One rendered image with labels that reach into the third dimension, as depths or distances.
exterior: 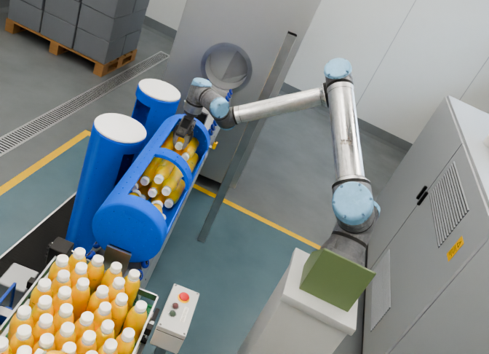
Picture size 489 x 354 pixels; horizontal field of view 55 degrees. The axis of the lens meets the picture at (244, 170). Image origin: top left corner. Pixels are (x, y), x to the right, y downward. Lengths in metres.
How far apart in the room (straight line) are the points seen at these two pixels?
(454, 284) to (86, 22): 4.26
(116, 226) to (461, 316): 1.92
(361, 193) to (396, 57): 5.03
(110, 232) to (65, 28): 3.89
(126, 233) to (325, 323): 0.87
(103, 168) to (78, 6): 3.06
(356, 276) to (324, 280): 0.13
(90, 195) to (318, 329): 1.43
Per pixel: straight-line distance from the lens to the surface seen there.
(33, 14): 5.78
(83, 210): 2.84
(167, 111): 3.10
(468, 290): 2.83
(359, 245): 1.96
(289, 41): 2.90
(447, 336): 3.04
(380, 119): 6.98
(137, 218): 1.84
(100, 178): 2.66
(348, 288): 1.97
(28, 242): 3.13
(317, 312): 1.98
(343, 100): 2.02
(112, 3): 5.22
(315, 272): 1.94
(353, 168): 1.87
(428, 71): 6.80
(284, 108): 2.24
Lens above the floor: 2.37
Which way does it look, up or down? 30 degrees down
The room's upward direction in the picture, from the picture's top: 25 degrees clockwise
